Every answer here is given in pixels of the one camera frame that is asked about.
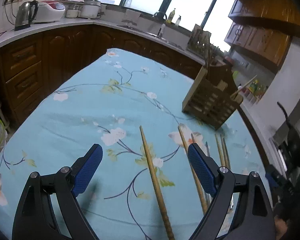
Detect white rice cooker pot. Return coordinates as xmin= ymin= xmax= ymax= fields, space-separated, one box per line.
xmin=79 ymin=0 xmax=101 ymax=19

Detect steel kitchen faucet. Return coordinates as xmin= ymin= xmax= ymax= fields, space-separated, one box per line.
xmin=153 ymin=11 xmax=167 ymax=38

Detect white red rice cooker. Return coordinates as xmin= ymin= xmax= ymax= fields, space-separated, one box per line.
xmin=33 ymin=1 xmax=65 ymax=23

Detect person's right hand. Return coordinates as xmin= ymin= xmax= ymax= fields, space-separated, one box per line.
xmin=274 ymin=216 xmax=288 ymax=240

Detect steel electric kettle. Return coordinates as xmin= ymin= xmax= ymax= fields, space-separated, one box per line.
xmin=14 ymin=0 xmax=38 ymax=31

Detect dish drying rack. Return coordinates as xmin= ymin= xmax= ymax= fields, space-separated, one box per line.
xmin=186 ymin=24 xmax=219 ymax=59

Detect wooden cabinets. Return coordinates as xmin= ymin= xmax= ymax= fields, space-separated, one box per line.
xmin=0 ymin=25 xmax=202 ymax=126
xmin=224 ymin=0 xmax=300 ymax=73

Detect wooden lower cabinets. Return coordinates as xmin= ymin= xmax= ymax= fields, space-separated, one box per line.
xmin=0 ymin=25 xmax=202 ymax=126

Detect steel chopstick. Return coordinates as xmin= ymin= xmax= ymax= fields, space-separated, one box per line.
xmin=205 ymin=141 xmax=211 ymax=157

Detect blue floral tablecloth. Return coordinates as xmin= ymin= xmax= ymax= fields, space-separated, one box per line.
xmin=0 ymin=49 xmax=265 ymax=239

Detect steel kitchen sink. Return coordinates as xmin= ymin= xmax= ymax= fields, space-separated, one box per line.
xmin=117 ymin=24 xmax=184 ymax=51

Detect yellow green drink bottle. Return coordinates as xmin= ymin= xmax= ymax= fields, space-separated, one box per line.
xmin=248 ymin=79 xmax=260 ymax=96

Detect yellow oil bottle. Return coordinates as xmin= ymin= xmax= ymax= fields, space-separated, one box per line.
xmin=166 ymin=8 xmax=175 ymax=24

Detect wooden upper cabinets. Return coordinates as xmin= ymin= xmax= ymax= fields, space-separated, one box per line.
xmin=224 ymin=0 xmax=300 ymax=73

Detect wooden utensil holder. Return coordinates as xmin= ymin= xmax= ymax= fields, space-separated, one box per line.
xmin=181 ymin=60 xmax=243 ymax=130

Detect white spray bottle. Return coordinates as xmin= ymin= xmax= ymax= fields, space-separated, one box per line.
xmin=175 ymin=16 xmax=181 ymax=27

